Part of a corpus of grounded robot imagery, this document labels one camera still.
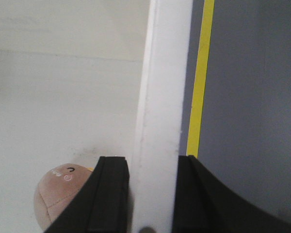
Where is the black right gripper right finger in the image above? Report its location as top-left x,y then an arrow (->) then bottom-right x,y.
172,155 -> 291,233

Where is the white plastic tote box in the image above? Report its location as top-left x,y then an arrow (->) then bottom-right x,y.
0,0 -> 193,233

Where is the yellow floor tape line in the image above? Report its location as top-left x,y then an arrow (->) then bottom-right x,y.
186,0 -> 215,158

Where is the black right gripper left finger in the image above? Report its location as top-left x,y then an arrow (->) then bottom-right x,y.
46,156 -> 129,233

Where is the pink plush ball toy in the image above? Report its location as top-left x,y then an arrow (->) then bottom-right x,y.
33,163 -> 94,231

